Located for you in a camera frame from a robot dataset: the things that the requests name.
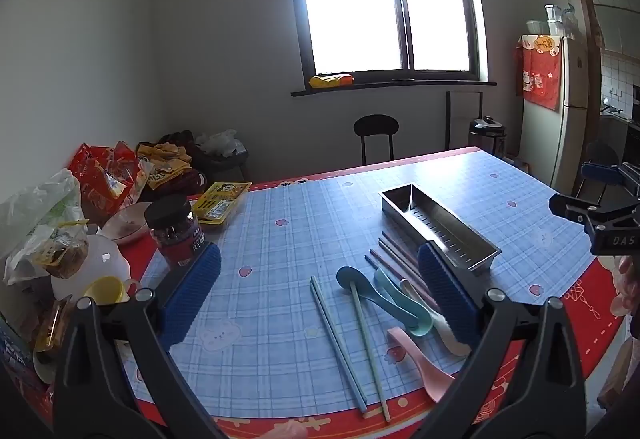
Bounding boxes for black-lidded snack jar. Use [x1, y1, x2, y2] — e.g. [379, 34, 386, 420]
[144, 194, 208, 271]

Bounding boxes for person's right hand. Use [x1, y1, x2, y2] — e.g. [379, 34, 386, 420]
[611, 256, 640, 320]

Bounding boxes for red snack bag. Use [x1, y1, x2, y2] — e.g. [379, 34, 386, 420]
[67, 141, 151, 227]

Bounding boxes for pink spoon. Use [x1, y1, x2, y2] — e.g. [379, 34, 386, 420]
[387, 326, 456, 403]

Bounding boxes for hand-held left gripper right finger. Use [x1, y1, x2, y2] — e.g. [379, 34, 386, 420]
[415, 241, 587, 439]

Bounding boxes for black metal frame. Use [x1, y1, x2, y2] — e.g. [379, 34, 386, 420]
[445, 91, 484, 151]

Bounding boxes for clear snack bag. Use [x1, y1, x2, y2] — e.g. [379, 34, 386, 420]
[4, 219, 91, 286]

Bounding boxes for light blue chopsticks pair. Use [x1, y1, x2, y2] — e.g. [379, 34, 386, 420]
[310, 275, 369, 413]

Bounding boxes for pink chopstick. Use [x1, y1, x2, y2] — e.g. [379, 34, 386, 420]
[369, 248, 442, 313]

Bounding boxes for black round chair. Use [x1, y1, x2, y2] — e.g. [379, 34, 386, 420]
[353, 114, 400, 166]

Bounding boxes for white bowl with leftovers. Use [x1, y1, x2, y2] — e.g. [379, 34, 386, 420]
[100, 202, 153, 245]

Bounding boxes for light green chopstick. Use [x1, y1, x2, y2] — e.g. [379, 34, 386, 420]
[349, 280, 392, 423]

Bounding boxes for green spoon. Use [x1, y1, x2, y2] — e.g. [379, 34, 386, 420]
[373, 268, 434, 338]

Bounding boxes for clear plastic bag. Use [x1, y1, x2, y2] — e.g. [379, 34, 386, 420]
[0, 168, 83, 270]

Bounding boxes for yellow cup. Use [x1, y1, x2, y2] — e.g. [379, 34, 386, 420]
[82, 275, 132, 306]

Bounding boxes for yellow packet on sill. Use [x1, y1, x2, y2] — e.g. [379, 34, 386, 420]
[308, 74, 355, 89]

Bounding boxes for yellow snack tray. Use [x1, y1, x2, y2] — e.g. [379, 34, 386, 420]
[192, 181, 252, 226]

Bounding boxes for red hanging cloth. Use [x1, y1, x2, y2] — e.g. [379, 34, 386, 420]
[515, 35, 562, 111]

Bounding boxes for cream spoon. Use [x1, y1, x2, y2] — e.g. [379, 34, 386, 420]
[400, 279, 472, 358]

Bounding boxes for yellow snack packets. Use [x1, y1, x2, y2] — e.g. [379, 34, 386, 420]
[136, 143, 194, 190]

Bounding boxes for metal utensil tray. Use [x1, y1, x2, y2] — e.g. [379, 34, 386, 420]
[377, 183, 502, 275]

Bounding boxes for orange snack packet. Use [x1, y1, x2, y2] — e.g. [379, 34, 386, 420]
[32, 298, 77, 366]

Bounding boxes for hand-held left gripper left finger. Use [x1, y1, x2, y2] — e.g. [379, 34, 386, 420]
[52, 241, 226, 439]

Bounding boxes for blue spoon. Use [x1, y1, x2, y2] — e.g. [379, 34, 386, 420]
[336, 265, 420, 326]

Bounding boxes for dark bin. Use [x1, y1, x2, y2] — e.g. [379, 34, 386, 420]
[200, 146, 250, 186]

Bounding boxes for white round lid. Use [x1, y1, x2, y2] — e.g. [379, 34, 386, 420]
[50, 234, 132, 304]

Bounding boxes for white plastic bag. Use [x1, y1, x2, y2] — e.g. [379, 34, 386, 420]
[194, 129, 242, 158]

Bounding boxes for black oven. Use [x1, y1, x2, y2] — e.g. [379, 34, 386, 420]
[625, 86, 640, 160]

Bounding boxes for dark clothes pile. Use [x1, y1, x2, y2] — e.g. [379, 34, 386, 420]
[150, 130, 207, 200]

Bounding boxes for dark chair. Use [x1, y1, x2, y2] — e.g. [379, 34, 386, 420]
[575, 142, 622, 200]

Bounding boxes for cardboard box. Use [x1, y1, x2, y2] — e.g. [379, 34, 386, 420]
[596, 333, 637, 416]

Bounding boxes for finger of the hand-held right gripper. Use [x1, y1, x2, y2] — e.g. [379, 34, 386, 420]
[549, 193, 640, 256]
[581, 162, 640, 194]

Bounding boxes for white refrigerator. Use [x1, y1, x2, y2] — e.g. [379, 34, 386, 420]
[517, 35, 589, 190]

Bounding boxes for clear plastic containers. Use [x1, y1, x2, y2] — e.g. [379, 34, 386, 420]
[526, 4, 579, 40]

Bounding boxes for rice cooker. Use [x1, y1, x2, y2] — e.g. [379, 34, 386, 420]
[467, 116, 507, 158]

